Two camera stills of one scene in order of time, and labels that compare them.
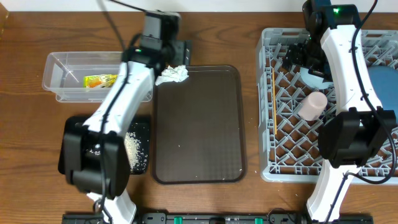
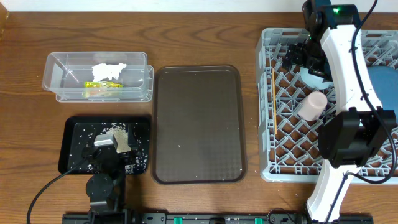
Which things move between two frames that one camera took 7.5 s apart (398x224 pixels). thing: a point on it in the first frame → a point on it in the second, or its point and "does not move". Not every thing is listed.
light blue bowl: x=313 y=80 does not move
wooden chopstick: x=274 y=100 does not move
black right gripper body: x=310 y=56 does not move
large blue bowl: x=385 y=81 does not move
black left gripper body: x=178 y=52 → x=117 y=170
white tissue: x=177 y=74 → x=102 y=71
